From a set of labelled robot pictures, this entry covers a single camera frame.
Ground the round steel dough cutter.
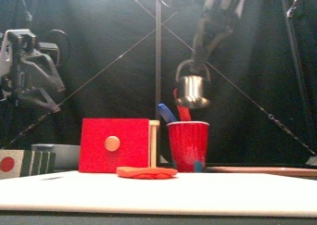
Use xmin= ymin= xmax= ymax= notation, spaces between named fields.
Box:
xmin=175 ymin=58 xmax=212 ymax=110

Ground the pale blue bowl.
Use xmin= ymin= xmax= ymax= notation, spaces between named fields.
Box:
xmin=29 ymin=143 xmax=81 ymax=171

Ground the red drawer with wooden knob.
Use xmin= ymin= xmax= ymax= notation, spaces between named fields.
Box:
xmin=76 ymin=118 xmax=151 ymax=174

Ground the wooden box with drawer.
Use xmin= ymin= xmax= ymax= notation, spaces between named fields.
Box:
xmin=147 ymin=119 xmax=160 ymax=169

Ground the flat orange-red dough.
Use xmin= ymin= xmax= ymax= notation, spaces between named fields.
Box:
xmin=114 ymin=165 xmax=179 ymax=181

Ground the green striped toy block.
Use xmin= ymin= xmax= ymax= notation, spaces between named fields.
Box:
xmin=0 ymin=149 xmax=57 ymax=181

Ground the red plastic cup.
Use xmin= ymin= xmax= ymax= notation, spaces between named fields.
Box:
xmin=165 ymin=120 xmax=209 ymax=173

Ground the pink rectangular tray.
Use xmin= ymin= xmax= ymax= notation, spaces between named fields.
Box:
xmin=204 ymin=166 xmax=317 ymax=178

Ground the white cutting board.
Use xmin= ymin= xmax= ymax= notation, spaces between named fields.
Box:
xmin=0 ymin=169 xmax=317 ymax=219

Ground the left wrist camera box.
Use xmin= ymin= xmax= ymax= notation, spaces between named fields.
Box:
xmin=6 ymin=29 xmax=40 ymax=52

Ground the vertical metal frame post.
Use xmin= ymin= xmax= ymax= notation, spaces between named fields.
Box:
xmin=153 ymin=0 xmax=163 ymax=121

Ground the slanted metal frame pole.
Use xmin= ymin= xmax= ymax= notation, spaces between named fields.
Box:
xmin=278 ymin=0 xmax=317 ymax=144

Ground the red utensil handle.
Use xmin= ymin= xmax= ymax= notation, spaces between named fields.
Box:
xmin=172 ymin=88 xmax=192 ymax=122

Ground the blue utensil handle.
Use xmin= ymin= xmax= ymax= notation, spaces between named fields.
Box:
xmin=156 ymin=103 xmax=179 ymax=125

